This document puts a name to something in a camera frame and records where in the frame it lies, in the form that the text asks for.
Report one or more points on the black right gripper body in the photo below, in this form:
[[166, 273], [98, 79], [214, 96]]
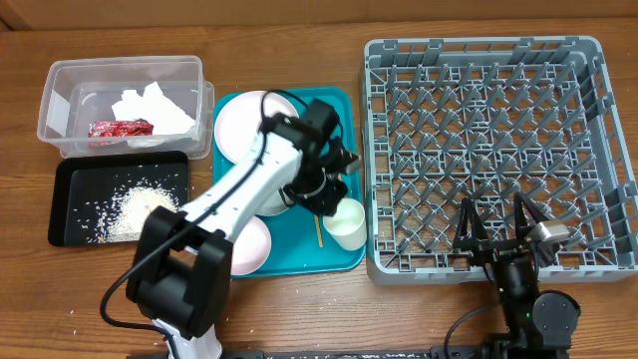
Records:
[[492, 250]]

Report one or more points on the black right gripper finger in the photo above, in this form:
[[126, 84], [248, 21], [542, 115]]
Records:
[[470, 228], [523, 203]]

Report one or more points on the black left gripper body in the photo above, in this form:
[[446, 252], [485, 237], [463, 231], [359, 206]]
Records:
[[317, 190]]

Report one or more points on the wooden chopstick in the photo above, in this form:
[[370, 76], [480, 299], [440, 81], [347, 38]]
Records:
[[318, 231]]

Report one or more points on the grey bowl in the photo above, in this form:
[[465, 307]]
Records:
[[277, 203]]

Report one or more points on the white cup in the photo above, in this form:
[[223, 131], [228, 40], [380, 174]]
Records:
[[348, 224]]

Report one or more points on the large white plate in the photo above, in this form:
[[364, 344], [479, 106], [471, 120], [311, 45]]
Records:
[[237, 124]]

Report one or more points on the white napkin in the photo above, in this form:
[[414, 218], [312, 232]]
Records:
[[154, 107]]

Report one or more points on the red snack wrapper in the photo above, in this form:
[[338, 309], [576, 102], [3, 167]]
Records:
[[108, 131]]

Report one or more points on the pile of white rice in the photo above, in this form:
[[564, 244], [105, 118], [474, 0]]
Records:
[[121, 217]]

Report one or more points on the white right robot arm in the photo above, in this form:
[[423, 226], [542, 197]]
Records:
[[539, 324]]

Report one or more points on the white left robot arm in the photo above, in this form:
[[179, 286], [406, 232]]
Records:
[[180, 277]]

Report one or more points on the clear plastic waste bin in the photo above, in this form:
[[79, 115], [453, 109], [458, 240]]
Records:
[[78, 93]]

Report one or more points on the black food waste tray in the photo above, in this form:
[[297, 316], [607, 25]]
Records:
[[81, 182]]

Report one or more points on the teal serving tray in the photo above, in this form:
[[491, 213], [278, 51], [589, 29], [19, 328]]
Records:
[[295, 248]]

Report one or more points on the grey plastic dish rack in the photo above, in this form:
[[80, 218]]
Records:
[[484, 118]]

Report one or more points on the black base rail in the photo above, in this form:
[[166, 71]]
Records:
[[436, 352]]

